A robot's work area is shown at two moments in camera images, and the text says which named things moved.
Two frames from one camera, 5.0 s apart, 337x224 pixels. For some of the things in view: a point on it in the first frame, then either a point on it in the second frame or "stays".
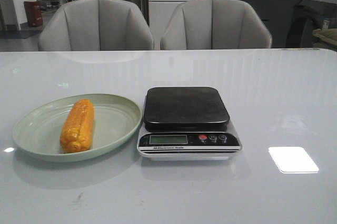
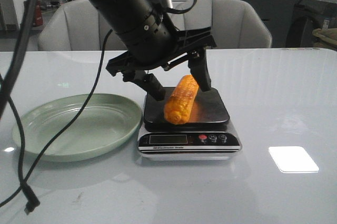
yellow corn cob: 76,133 → 179,106
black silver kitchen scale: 186,123 stays
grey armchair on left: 96,23 stays
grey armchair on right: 214,22 stays
